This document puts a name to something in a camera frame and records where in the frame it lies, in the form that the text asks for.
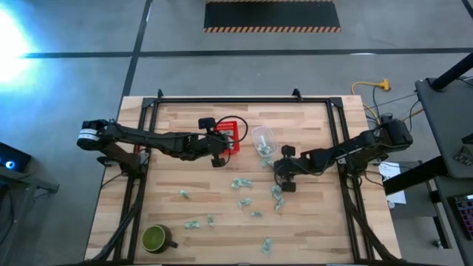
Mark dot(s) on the black hazard-striped floor mat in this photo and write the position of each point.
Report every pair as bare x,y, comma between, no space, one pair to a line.
271,14

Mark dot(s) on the black frame hook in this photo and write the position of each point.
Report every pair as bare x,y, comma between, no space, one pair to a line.
296,94
159,93

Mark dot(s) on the small dark device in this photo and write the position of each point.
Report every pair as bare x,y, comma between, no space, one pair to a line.
463,158

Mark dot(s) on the green ceramic mug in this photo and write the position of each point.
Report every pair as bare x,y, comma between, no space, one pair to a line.
153,238

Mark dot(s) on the grey metal cart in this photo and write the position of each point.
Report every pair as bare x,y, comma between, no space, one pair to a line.
37,183

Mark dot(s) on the black slanted pole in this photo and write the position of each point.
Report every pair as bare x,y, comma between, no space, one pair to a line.
454,72

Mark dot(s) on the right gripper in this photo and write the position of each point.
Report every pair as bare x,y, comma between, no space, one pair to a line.
297,166

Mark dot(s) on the black box blue light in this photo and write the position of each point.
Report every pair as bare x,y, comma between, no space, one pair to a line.
16,157

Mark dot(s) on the red plastic basket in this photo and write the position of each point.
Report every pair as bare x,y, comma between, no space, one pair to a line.
231,129

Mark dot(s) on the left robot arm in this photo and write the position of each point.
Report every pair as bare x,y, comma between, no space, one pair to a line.
159,138

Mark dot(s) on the green white packet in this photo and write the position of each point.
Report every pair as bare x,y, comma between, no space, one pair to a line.
192,224
236,183
248,182
276,192
263,149
267,245
256,213
210,220
184,193
265,162
279,205
244,201

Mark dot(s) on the grey table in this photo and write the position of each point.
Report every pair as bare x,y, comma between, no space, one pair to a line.
443,122

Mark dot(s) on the dark desk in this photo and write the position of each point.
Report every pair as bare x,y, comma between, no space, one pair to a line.
414,176

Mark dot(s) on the white paper sheet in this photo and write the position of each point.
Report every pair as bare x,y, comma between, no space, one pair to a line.
388,171

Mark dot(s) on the black keypad device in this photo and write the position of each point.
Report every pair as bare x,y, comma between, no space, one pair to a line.
466,216

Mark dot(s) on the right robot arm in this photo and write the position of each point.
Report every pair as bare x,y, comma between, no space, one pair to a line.
354,147

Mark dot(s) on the clear plastic container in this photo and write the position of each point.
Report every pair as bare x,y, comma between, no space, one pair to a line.
258,134

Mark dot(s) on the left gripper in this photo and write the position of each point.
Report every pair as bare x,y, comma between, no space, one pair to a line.
208,146

